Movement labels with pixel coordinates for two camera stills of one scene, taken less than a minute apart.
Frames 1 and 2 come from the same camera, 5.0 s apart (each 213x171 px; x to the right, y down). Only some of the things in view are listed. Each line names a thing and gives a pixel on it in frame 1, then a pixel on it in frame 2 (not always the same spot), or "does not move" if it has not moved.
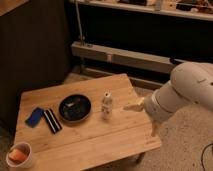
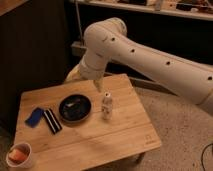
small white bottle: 107,104 does not move
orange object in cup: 16,155 does not move
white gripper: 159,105 -> 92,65
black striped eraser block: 52,121 does not move
